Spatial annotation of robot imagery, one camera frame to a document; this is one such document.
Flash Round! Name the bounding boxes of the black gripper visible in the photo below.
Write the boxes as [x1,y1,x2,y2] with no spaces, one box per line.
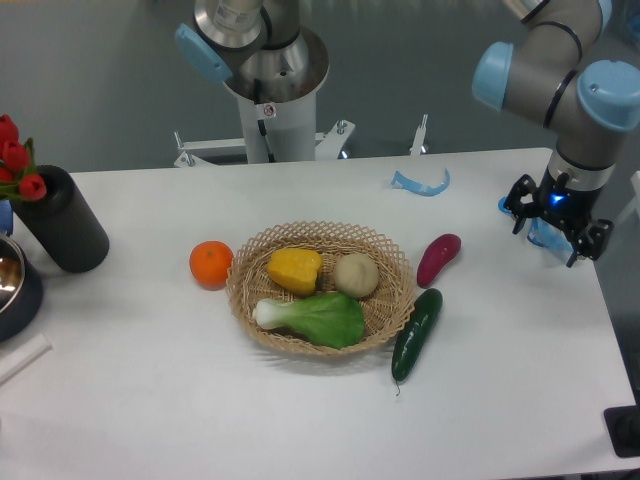
[504,170,614,268]

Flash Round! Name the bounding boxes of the yellow bell pepper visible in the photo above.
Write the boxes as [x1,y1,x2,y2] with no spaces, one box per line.
[267,248,324,297]

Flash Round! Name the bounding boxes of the second grey robot arm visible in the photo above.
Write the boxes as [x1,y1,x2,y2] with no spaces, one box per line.
[174,0,300,84]

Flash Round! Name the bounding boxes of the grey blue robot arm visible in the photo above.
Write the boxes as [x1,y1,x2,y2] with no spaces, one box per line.
[472,1,639,265]

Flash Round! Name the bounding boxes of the woven wicker basket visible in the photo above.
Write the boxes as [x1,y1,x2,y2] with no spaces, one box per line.
[226,221,416,356]

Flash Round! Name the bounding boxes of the blue tape scrap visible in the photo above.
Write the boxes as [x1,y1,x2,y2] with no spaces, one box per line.
[526,217,573,253]

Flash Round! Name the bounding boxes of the purple sweet potato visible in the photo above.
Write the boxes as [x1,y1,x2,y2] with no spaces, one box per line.
[416,233,462,289]

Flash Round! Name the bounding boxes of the blue tape strip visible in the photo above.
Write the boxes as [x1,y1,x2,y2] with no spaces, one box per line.
[389,169,451,197]

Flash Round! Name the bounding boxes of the green cucumber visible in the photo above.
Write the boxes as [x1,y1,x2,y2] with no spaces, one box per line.
[391,288,443,396]

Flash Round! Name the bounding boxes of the beige steamed bun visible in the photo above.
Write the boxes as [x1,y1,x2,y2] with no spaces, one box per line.
[333,253,379,298]

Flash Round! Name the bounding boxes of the black device at edge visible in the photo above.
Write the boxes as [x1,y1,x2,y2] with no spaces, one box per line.
[603,405,639,458]

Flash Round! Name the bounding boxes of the green bok choy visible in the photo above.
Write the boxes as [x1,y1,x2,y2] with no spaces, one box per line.
[252,292,366,349]

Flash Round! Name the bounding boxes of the orange tangerine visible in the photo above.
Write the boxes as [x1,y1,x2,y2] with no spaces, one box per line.
[189,240,233,290]

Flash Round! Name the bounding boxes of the black cylindrical vase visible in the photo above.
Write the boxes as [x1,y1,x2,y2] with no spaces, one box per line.
[11,165,110,273]

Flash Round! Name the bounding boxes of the metal bowl dark rim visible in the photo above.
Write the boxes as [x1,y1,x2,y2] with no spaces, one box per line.
[1,234,44,342]

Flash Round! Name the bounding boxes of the red artificial tulips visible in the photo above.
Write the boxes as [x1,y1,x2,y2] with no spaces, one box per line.
[1,114,47,202]

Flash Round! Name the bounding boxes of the white flat stick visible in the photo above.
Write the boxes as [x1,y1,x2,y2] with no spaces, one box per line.
[0,334,52,384]

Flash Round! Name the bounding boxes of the white metal frame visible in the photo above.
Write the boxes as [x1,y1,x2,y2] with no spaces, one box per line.
[173,114,429,168]

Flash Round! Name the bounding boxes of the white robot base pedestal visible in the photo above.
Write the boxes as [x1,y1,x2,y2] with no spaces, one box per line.
[225,27,329,164]

